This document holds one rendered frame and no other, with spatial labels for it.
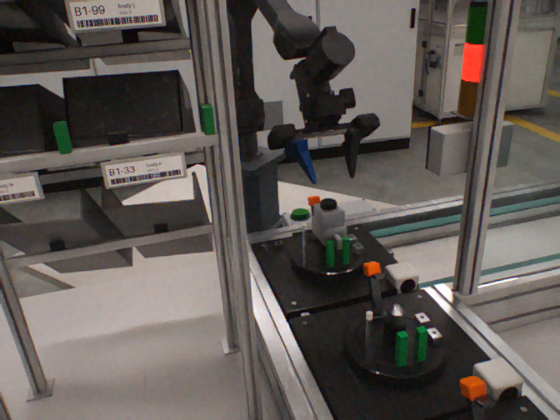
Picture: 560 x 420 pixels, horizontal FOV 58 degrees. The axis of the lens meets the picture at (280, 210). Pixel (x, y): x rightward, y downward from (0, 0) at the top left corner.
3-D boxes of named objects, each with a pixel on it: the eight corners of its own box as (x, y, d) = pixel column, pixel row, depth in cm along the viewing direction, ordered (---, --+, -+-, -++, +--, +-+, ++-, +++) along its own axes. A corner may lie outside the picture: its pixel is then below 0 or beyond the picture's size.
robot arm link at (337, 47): (272, 39, 87) (300, -1, 77) (312, 34, 91) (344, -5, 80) (293, 100, 86) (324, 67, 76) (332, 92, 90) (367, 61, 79)
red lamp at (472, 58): (453, 77, 75) (457, 42, 73) (482, 73, 76) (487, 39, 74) (474, 83, 70) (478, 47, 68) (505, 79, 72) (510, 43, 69)
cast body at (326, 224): (311, 230, 94) (310, 196, 91) (333, 226, 95) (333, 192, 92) (327, 252, 87) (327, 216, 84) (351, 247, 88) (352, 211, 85)
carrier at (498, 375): (288, 328, 81) (285, 262, 75) (422, 297, 86) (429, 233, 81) (349, 454, 60) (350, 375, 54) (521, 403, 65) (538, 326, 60)
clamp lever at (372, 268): (368, 312, 76) (362, 262, 75) (381, 309, 76) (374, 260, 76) (379, 318, 72) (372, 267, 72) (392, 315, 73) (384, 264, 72)
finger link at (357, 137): (337, 143, 89) (348, 132, 83) (356, 141, 89) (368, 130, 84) (346, 182, 88) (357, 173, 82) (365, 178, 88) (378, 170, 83)
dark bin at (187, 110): (125, 162, 85) (121, 118, 85) (202, 156, 86) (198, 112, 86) (67, 142, 57) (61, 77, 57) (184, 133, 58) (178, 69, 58)
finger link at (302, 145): (282, 152, 86) (290, 141, 81) (302, 148, 87) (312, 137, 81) (291, 191, 85) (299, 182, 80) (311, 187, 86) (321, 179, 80)
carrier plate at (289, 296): (252, 252, 103) (251, 242, 102) (360, 231, 108) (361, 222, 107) (286, 322, 82) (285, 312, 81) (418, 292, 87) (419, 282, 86)
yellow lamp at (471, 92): (450, 110, 77) (453, 77, 75) (478, 106, 78) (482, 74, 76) (470, 118, 73) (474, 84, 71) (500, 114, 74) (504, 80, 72)
